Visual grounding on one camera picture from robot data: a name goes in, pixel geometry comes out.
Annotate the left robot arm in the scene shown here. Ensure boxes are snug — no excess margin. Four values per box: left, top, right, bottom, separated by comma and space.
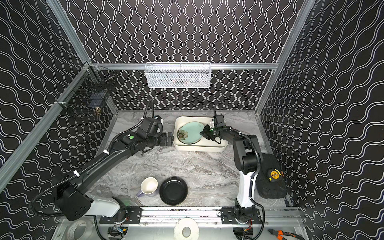
28, 132, 175, 223

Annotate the white tape roll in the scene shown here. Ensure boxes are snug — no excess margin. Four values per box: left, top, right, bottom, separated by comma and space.
174, 218, 200, 240

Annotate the black plate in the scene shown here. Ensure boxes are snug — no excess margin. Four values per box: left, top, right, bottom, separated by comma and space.
160, 176, 189, 206

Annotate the mint green flower plate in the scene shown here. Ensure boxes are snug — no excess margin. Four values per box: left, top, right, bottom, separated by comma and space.
177, 122, 206, 145

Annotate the black textured mat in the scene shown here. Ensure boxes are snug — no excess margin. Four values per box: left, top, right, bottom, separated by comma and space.
256, 153, 288, 199

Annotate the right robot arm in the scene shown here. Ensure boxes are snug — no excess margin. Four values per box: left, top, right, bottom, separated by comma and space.
200, 125, 265, 225

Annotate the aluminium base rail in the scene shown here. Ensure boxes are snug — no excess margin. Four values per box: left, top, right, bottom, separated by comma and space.
67, 207, 302, 227

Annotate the clear wire wall basket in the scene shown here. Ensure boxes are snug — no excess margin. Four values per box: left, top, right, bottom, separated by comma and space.
145, 62, 212, 89

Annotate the yellow tape measure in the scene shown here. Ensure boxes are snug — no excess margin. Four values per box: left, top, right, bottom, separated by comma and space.
267, 169, 284, 182

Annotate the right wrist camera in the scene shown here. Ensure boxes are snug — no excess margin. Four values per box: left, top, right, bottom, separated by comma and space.
213, 115, 226, 128

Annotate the purple mug white inside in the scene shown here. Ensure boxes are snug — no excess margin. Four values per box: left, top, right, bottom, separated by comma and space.
137, 177, 159, 198

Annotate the white plastic bin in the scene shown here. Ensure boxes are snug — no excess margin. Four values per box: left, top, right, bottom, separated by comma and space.
173, 116, 229, 152

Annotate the clear tape roll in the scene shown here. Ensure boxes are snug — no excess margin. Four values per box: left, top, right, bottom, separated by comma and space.
65, 220, 94, 240

